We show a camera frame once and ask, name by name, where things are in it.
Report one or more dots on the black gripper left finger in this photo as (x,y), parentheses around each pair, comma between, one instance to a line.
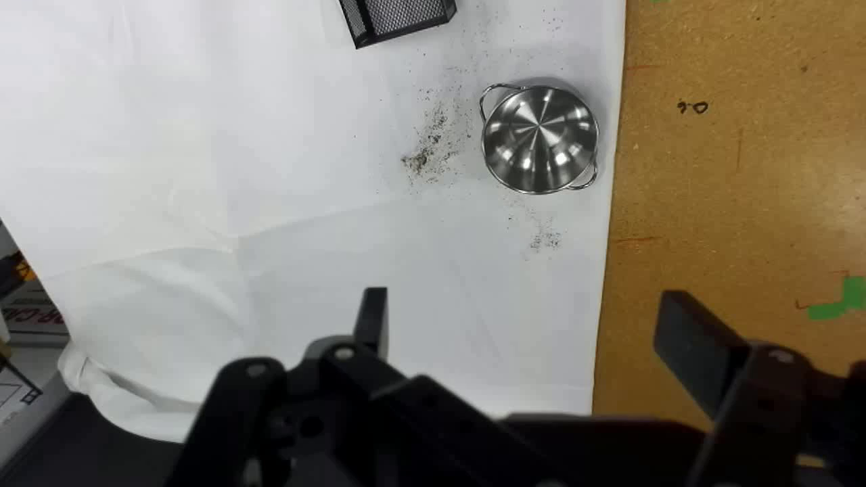
(372,320)

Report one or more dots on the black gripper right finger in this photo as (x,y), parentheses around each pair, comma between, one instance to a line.
(697,346)

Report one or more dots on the green tape mark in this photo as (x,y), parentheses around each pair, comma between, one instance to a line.
(854,299)

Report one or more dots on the white cloth sheet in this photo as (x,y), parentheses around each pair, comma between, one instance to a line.
(211,180)

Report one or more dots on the small steel pot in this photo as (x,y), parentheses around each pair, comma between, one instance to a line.
(536,139)

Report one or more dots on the black mesh box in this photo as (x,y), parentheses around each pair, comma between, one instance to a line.
(384,20)

